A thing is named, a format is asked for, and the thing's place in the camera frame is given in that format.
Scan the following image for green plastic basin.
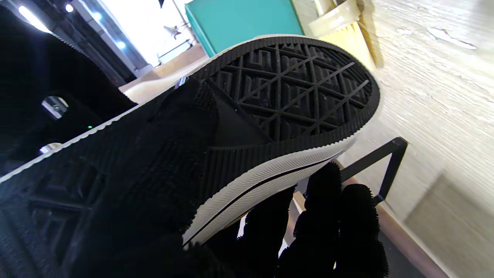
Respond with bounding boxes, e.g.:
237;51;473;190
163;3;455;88
184;0;304;58

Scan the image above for yellow canvas sneaker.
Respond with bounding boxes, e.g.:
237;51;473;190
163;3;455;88
0;34;382;278

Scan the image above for small wooden black-legged table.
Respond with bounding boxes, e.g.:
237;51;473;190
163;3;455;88
336;137;452;278

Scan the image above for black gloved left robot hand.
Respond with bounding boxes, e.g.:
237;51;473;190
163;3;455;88
73;79;388;278

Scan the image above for long white paper scrap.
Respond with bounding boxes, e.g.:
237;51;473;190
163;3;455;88
426;26;478;51

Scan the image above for wooden hand brush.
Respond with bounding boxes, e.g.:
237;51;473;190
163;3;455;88
308;0;384;72

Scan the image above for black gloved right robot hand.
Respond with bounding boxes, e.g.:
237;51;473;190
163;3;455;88
0;6;137;174

